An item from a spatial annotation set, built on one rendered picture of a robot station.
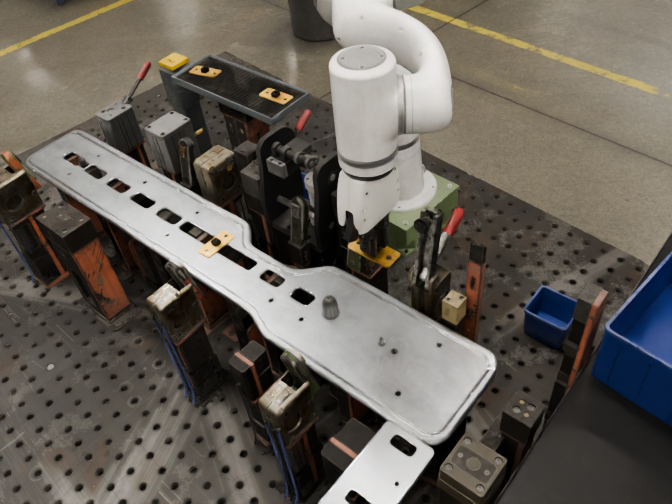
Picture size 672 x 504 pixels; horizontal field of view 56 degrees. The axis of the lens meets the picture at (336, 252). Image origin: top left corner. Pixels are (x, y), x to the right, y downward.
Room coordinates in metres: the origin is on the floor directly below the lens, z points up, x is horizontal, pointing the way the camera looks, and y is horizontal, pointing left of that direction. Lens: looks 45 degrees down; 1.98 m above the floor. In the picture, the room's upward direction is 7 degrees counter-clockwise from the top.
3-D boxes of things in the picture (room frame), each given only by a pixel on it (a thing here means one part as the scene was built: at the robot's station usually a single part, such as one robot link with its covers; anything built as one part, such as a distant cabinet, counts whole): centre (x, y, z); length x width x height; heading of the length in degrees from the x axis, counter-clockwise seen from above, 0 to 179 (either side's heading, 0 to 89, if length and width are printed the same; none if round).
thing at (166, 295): (0.88, 0.35, 0.87); 0.12 x 0.09 x 0.35; 135
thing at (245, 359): (0.73, 0.19, 0.84); 0.11 x 0.08 x 0.29; 135
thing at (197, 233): (1.10, 0.32, 0.84); 0.17 x 0.06 x 0.29; 135
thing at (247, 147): (1.26, 0.18, 0.90); 0.05 x 0.05 x 0.40; 45
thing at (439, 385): (1.05, 0.29, 1.00); 1.38 x 0.22 x 0.02; 45
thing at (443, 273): (0.83, -0.18, 0.88); 0.07 x 0.06 x 0.35; 135
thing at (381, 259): (0.72, -0.06, 1.25); 0.08 x 0.04 x 0.01; 45
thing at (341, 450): (0.53, 0.02, 0.84); 0.11 x 0.10 x 0.28; 135
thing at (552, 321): (0.91, -0.49, 0.74); 0.11 x 0.10 x 0.09; 45
